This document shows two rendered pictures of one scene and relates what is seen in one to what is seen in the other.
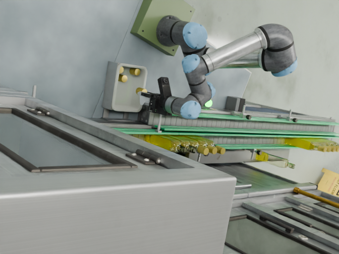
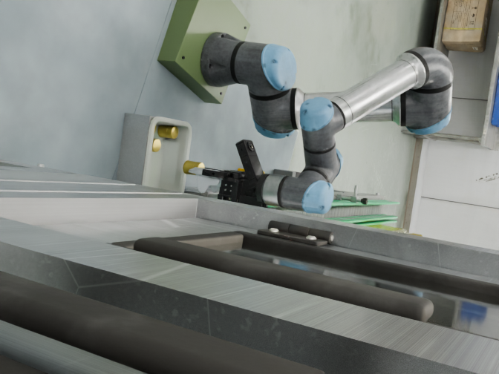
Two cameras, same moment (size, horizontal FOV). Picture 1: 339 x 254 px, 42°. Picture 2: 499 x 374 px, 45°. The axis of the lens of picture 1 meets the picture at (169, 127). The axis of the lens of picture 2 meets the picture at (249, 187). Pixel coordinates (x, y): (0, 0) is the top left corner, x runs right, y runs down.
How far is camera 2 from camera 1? 0.79 m
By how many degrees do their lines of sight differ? 21
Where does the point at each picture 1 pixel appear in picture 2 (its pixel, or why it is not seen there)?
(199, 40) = (286, 74)
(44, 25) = (21, 38)
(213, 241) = not seen: outside the picture
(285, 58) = (442, 104)
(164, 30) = (217, 57)
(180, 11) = (232, 27)
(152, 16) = (196, 32)
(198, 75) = (330, 135)
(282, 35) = (445, 66)
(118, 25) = (141, 47)
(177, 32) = (249, 61)
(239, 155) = not seen: hidden behind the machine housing
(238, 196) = not seen: hidden behind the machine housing
